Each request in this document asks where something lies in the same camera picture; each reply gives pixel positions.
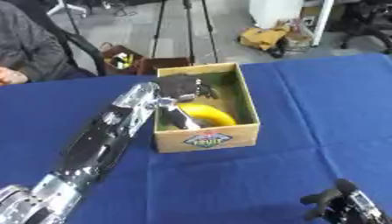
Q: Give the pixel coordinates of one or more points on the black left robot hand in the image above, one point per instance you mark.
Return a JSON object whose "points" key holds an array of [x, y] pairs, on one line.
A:
{"points": [[178, 87]]}

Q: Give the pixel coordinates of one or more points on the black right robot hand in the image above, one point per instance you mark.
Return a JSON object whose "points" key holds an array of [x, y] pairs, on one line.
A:
{"points": [[347, 204]]}

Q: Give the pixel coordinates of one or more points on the yellow toy banana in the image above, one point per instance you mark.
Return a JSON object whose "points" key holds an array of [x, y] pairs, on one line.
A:
{"points": [[209, 114]]}

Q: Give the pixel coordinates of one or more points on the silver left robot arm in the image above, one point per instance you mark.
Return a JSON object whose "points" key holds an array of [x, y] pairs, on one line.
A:
{"points": [[97, 145]]}

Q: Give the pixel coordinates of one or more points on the tan cardboard box green inside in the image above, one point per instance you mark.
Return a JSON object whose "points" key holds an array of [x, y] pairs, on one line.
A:
{"points": [[207, 140]]}

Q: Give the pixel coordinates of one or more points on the brown open bag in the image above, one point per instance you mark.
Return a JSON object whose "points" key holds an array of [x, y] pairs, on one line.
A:
{"points": [[127, 61]]}

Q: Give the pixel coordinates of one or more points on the black tripod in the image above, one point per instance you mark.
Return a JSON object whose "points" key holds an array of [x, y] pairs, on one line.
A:
{"points": [[188, 29]]}

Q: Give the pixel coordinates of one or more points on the black office chair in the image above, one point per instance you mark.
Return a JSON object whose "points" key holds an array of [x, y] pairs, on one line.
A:
{"points": [[76, 43]]}

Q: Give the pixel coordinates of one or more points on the white cabinet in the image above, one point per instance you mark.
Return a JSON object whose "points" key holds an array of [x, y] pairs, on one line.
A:
{"points": [[275, 13]]}

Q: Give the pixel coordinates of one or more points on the white chair base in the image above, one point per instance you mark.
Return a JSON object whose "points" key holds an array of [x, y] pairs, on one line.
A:
{"points": [[66, 8]]}

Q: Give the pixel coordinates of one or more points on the person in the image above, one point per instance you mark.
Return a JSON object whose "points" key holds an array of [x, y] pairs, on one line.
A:
{"points": [[28, 43]]}

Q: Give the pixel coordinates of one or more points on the person's hand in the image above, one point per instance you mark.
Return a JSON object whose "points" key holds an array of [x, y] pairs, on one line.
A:
{"points": [[10, 76]]}

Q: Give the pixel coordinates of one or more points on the black chair base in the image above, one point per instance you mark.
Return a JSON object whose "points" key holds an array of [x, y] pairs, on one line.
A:
{"points": [[365, 29]]}

